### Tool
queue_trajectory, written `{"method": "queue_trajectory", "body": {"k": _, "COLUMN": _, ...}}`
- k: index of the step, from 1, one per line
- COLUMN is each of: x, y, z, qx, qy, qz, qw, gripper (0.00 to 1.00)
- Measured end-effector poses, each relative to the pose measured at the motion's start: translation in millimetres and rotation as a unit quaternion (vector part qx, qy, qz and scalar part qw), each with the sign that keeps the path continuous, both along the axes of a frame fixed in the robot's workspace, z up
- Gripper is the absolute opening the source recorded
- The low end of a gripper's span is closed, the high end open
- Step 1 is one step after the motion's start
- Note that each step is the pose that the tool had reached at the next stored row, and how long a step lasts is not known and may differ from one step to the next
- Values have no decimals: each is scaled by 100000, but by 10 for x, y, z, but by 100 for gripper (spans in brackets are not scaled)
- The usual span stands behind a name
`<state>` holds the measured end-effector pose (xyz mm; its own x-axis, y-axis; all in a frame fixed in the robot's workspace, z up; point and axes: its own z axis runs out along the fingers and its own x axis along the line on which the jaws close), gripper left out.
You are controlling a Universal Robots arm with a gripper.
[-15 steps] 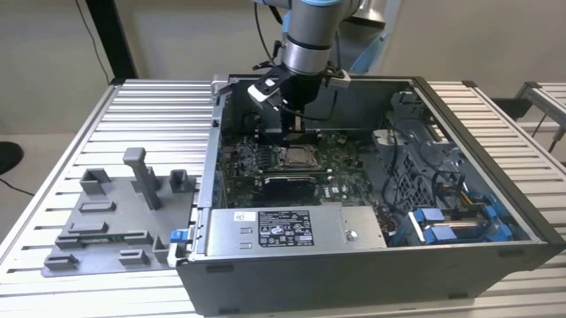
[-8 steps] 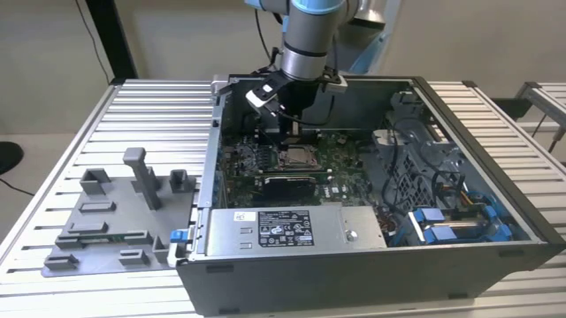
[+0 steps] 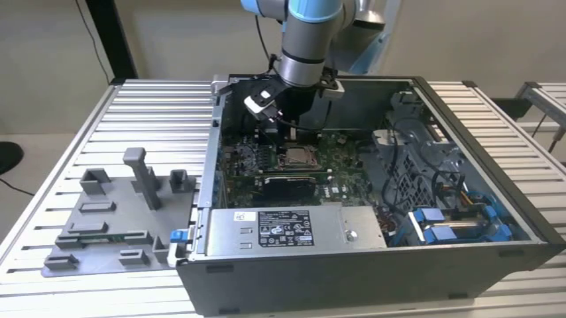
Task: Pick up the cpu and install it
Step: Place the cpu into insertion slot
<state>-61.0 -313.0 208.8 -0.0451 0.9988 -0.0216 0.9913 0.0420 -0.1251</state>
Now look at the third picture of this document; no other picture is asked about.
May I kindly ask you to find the metal socket cover frame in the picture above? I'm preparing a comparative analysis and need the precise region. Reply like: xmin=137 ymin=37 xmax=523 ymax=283
xmin=280 ymin=144 xmax=320 ymax=168

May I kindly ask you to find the CPU socket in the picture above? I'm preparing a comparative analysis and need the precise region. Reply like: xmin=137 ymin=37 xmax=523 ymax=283
xmin=276 ymin=142 xmax=323 ymax=168

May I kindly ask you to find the green motherboard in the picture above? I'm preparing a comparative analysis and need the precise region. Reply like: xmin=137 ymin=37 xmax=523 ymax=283
xmin=219 ymin=129 xmax=382 ymax=209

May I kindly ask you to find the black graphics card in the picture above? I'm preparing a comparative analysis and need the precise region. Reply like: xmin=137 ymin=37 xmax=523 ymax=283
xmin=255 ymin=174 xmax=319 ymax=203

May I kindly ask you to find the perforated metal drive cage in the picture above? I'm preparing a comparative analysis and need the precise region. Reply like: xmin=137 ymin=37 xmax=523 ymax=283
xmin=360 ymin=109 xmax=470 ymax=216

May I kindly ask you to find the silver power supply unit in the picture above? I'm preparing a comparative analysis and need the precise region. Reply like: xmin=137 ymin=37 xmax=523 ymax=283
xmin=203 ymin=205 xmax=388 ymax=258

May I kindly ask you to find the hard disk in blue carrier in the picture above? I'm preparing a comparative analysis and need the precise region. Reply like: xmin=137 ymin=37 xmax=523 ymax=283
xmin=408 ymin=205 xmax=501 ymax=226
xmin=419 ymin=221 xmax=514 ymax=245

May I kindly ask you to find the black box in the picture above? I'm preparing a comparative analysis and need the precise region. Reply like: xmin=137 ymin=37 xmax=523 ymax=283
xmin=490 ymin=97 xmax=531 ymax=122

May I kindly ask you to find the grey printed parts rack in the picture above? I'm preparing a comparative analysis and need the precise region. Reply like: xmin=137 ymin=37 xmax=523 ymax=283
xmin=40 ymin=147 xmax=200 ymax=278

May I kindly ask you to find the open dark grey PC case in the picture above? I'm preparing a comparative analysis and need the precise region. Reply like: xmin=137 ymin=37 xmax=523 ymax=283
xmin=167 ymin=73 xmax=566 ymax=315

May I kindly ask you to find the green RAM stick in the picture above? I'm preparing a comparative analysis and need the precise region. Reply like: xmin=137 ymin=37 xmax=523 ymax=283
xmin=77 ymin=233 xmax=129 ymax=242

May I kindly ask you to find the aluminium slat side table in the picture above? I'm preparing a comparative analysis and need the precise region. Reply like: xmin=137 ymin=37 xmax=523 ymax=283
xmin=515 ymin=81 xmax=566 ymax=156

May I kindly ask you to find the black round object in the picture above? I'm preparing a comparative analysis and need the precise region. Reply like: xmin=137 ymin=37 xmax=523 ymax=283
xmin=0 ymin=141 xmax=24 ymax=176

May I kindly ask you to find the white-edged black wrist camera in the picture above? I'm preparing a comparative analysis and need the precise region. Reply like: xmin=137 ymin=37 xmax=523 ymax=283
xmin=243 ymin=86 xmax=284 ymax=125

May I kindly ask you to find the grey box wrist camera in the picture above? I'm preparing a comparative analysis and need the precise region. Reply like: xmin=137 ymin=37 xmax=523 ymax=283
xmin=316 ymin=68 xmax=347 ymax=99

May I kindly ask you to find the white plastic bracket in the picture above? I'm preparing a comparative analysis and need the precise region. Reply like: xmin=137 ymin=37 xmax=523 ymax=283
xmin=372 ymin=129 xmax=395 ymax=146

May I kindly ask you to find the black looped internal cable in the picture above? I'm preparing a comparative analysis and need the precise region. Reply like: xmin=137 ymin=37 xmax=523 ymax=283
xmin=431 ymin=168 xmax=467 ymax=208

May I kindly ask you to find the black frame post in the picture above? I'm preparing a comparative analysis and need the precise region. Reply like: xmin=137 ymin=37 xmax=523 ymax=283
xmin=85 ymin=0 xmax=139 ymax=80

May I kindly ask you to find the thin black wall cable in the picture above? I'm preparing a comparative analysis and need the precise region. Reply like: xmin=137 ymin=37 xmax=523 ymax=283
xmin=77 ymin=0 xmax=111 ymax=85

